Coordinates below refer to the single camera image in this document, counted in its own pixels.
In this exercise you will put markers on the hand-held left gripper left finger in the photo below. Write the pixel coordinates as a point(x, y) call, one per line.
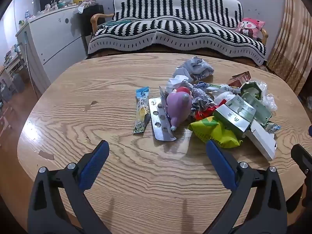
point(96, 165)

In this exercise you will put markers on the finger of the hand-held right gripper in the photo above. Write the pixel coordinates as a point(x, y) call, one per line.
point(302, 159)

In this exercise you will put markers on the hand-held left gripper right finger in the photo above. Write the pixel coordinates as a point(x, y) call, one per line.
point(221, 165)

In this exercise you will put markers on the red wrapper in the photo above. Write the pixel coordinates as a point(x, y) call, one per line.
point(207, 111)

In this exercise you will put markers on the green plastic toy shell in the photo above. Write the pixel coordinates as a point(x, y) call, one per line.
point(260, 112)

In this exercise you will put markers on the yellow green snack bag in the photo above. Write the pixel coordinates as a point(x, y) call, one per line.
point(212, 129)

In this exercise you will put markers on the small blue white wrapper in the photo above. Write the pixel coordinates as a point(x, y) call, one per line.
point(273, 127)

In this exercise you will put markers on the white box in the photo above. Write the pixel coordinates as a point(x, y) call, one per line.
point(262, 141)

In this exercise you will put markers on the silver green box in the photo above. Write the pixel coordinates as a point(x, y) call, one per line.
point(231, 117)

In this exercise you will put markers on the clear plastic wrap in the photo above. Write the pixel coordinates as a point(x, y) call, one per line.
point(269, 100)

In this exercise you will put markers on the dark patterned crumpled wrapper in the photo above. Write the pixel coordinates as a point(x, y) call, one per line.
point(199, 100)

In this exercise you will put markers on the white crumpled tissue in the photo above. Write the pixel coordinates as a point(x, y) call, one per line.
point(224, 95)

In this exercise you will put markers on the purple plastic toy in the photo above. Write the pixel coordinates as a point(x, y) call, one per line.
point(178, 107)

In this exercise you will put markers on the blue yellow snack wrapper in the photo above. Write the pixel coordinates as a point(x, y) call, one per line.
point(141, 107)

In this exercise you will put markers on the silver blister pack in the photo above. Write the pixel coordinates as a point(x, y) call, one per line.
point(158, 121)

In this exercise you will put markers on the white green wrapper strip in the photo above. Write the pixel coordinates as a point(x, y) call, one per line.
point(221, 87)

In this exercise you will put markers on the small red toy piece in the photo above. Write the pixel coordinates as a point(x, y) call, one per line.
point(184, 89)

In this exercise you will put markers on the brown carton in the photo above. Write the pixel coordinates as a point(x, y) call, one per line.
point(241, 79)

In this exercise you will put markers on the crumpled white paper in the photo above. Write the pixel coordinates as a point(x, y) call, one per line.
point(179, 76)

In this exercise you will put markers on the grey white crumpled bag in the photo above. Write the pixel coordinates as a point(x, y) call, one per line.
point(198, 67)

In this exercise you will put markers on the beige patterned curtain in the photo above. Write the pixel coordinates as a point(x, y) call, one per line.
point(292, 41)

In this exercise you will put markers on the white cabinet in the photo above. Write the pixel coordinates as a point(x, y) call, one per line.
point(53, 41)

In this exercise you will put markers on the cluttered shelving rack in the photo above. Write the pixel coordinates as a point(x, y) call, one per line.
point(12, 61)

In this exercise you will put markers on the black speaker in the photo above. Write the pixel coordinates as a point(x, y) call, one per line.
point(87, 29)

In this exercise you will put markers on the pink cartoon cushion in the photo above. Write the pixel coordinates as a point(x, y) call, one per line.
point(248, 28)

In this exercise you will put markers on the teal patterned cloth strip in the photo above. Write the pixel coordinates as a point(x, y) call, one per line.
point(117, 22)

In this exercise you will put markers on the black white striped sofa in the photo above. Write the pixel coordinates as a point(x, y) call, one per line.
point(170, 29)

